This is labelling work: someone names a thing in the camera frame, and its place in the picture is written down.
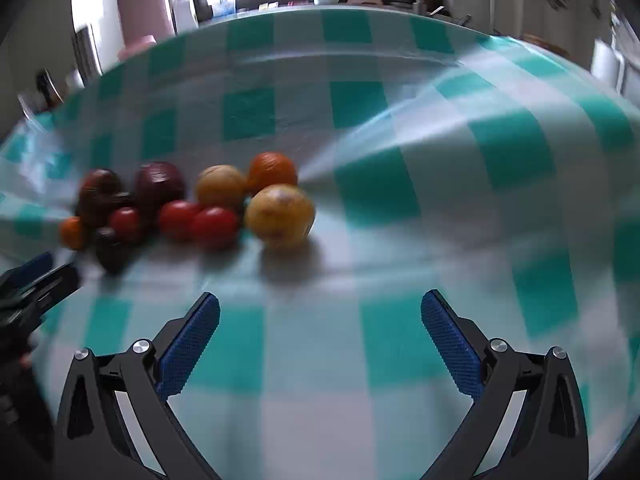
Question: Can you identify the small yellow-brown round fruit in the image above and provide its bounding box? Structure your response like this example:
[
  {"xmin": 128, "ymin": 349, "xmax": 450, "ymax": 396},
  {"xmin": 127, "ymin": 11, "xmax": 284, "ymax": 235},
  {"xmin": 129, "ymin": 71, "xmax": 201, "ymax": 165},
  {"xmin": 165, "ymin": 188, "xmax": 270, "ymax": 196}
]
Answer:
[{"xmin": 195, "ymin": 165, "xmax": 248, "ymax": 211}]

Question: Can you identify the dark purple plum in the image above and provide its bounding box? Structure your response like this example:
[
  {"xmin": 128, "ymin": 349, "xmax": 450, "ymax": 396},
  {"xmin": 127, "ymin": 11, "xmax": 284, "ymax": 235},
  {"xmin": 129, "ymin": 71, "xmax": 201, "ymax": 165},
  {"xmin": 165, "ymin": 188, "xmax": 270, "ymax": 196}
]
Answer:
[{"xmin": 134, "ymin": 161, "xmax": 187, "ymax": 218}]

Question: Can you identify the pink thermos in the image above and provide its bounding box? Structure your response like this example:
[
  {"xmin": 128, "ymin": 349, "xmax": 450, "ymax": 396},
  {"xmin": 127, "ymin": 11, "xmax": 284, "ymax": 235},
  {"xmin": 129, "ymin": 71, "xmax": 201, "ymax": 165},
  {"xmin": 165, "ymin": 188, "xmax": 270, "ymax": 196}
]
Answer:
[{"xmin": 116, "ymin": 0, "xmax": 173, "ymax": 46}]

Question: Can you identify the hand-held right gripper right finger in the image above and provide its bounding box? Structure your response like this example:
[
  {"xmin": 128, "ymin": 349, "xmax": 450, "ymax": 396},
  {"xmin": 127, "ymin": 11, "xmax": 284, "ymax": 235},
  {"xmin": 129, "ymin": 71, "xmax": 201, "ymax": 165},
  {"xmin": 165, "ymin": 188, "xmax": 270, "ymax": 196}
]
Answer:
[{"xmin": 420, "ymin": 289, "xmax": 591, "ymax": 480}]

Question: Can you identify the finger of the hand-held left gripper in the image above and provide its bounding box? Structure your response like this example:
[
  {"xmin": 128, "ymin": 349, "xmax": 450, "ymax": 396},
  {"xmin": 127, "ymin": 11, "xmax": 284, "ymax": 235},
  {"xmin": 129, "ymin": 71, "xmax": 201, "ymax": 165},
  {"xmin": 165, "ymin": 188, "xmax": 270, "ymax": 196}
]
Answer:
[
  {"xmin": 7, "ymin": 261, "xmax": 82, "ymax": 323},
  {"xmin": 0, "ymin": 252, "xmax": 55, "ymax": 293}
]

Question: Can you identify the large orange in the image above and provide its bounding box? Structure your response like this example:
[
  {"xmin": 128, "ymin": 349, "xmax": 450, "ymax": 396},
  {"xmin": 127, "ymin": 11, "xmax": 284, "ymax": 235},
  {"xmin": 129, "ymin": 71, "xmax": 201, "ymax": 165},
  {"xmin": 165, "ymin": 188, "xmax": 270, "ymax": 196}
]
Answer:
[{"xmin": 247, "ymin": 151, "xmax": 299, "ymax": 196}]

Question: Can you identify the large yellow-brown round fruit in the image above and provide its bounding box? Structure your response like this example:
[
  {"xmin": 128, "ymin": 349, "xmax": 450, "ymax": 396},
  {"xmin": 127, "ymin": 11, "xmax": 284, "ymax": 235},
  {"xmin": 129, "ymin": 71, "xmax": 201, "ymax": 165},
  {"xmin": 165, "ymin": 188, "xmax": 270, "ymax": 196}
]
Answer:
[{"xmin": 244, "ymin": 184, "xmax": 317, "ymax": 251}]

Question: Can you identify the green checkered tablecloth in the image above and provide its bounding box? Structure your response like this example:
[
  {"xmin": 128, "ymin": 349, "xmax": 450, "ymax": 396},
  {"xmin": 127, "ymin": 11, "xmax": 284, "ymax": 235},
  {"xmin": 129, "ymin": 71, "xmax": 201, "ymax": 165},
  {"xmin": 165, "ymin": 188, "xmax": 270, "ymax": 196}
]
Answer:
[{"xmin": 0, "ymin": 5, "xmax": 640, "ymax": 480}]

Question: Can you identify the red tomato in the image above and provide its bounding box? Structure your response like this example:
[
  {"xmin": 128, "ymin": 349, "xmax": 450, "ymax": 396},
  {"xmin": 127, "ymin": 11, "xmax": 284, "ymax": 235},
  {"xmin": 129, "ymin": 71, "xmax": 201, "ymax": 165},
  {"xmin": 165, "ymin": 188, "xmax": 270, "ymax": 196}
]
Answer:
[
  {"xmin": 157, "ymin": 200, "xmax": 201, "ymax": 241},
  {"xmin": 108, "ymin": 207, "xmax": 143, "ymax": 245},
  {"xmin": 189, "ymin": 206, "xmax": 240, "ymax": 250}
]

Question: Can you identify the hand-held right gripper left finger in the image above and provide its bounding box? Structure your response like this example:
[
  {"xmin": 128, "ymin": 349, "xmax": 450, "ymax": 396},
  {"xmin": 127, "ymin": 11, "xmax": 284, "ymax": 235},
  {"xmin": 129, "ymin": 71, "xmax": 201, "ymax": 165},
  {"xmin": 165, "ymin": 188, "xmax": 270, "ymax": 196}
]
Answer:
[{"xmin": 52, "ymin": 291, "xmax": 223, "ymax": 480}]

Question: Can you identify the dark brown round fruit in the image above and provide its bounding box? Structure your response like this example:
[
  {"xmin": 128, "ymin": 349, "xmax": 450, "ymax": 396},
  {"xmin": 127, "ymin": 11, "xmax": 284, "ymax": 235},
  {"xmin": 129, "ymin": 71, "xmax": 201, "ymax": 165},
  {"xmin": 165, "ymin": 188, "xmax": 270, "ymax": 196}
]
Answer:
[{"xmin": 77, "ymin": 169, "xmax": 123, "ymax": 226}]

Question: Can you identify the small orange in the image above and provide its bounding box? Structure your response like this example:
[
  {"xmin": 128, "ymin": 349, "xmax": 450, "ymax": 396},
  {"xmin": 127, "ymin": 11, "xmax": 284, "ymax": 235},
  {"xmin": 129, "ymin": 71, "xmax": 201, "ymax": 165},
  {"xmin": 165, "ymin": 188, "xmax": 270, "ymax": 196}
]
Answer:
[{"xmin": 59, "ymin": 216, "xmax": 86, "ymax": 251}]

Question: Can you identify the clear spray bottle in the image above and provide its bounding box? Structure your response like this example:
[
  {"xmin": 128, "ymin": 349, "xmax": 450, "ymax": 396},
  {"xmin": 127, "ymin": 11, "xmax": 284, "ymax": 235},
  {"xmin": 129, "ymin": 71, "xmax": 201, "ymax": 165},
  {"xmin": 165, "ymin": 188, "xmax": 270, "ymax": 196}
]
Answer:
[{"xmin": 167, "ymin": 0, "xmax": 198, "ymax": 33}]

